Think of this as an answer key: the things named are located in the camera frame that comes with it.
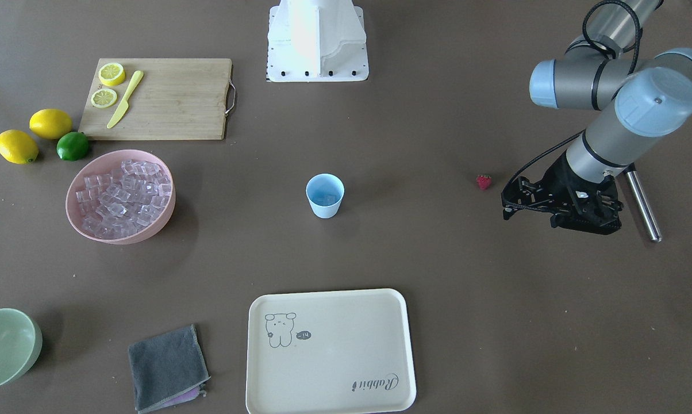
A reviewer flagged whole yellow lemon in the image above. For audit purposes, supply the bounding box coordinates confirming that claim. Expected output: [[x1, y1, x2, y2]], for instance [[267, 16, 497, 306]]
[[0, 129, 39, 164], [29, 108, 73, 140]]

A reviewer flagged cream tray with bear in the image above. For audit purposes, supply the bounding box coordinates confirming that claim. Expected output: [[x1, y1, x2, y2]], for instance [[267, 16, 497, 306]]
[[245, 288, 417, 413]]

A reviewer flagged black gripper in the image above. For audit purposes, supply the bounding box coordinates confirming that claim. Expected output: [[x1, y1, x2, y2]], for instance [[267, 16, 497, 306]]
[[501, 154, 624, 235]]

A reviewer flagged steel muddler with black tip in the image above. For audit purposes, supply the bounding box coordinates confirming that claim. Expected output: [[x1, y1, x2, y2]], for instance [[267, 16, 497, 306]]
[[624, 163, 662, 243]]

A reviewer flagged lemon slice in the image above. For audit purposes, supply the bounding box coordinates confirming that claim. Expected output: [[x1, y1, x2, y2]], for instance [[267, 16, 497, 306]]
[[90, 87, 118, 109], [97, 62, 126, 87]]

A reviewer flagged green ceramic bowl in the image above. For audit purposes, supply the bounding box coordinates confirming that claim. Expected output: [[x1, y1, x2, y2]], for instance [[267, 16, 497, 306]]
[[0, 308, 43, 387]]

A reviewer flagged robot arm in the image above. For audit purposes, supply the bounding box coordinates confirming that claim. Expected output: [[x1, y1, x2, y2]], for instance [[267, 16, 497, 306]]
[[501, 1, 692, 235]]

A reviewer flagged green lime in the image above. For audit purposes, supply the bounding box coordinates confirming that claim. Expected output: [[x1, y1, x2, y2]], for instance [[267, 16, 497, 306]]
[[55, 132, 90, 162]]

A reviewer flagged red strawberry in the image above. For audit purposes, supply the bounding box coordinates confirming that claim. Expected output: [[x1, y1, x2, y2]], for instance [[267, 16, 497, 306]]
[[475, 175, 493, 191]]

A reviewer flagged yellow plastic knife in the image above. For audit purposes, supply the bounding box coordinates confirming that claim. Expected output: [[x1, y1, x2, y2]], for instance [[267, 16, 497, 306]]
[[106, 70, 144, 129]]

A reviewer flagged light blue cup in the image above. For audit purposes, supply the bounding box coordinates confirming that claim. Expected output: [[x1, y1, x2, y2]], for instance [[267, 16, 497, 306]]
[[306, 173, 344, 219]]

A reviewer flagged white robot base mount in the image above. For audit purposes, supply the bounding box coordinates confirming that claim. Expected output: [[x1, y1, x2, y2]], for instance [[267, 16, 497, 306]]
[[266, 1, 370, 82]]

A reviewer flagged pink bowl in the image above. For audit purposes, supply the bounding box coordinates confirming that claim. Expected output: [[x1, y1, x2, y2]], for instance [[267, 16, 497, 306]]
[[66, 149, 176, 244]]

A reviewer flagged wooden cutting board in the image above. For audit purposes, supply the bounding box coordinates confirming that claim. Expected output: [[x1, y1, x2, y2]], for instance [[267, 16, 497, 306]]
[[77, 57, 233, 141]]

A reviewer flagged grey folded cloth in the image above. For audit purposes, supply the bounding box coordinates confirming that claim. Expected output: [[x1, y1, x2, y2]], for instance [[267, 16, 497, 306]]
[[128, 324, 210, 413]]

